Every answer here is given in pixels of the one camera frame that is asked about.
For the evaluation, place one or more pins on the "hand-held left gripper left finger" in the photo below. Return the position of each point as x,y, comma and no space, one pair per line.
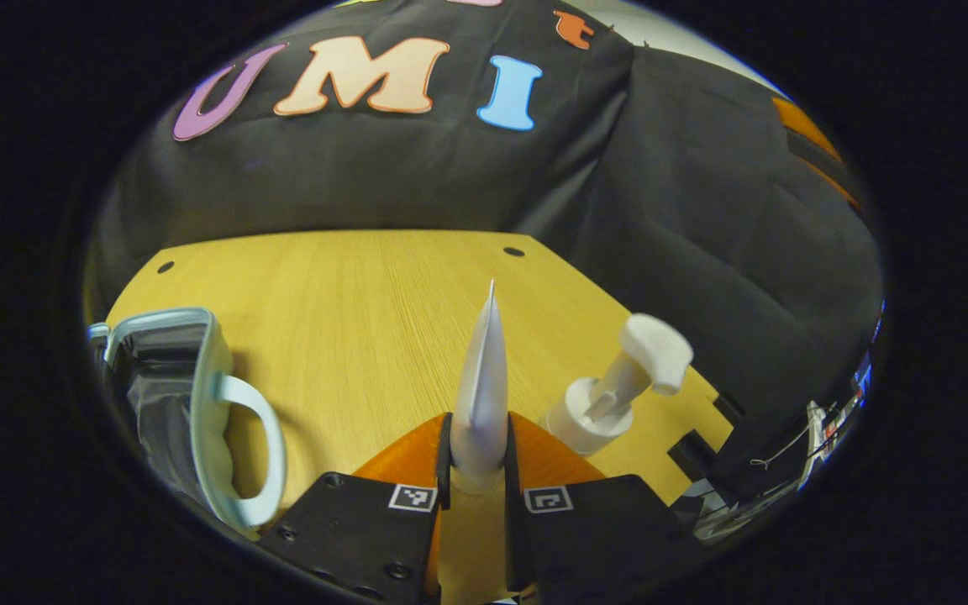
358,529

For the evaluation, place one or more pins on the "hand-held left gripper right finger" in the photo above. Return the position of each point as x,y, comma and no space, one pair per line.
602,538

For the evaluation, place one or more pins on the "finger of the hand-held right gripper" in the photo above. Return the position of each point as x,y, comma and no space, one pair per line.
824,172
807,130

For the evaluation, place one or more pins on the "white pump bottle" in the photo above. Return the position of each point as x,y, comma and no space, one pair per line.
593,416

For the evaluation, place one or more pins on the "white squeeze tube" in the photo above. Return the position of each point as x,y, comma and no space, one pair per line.
480,403

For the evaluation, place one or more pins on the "black backdrop cloth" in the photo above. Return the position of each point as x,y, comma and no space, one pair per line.
702,210

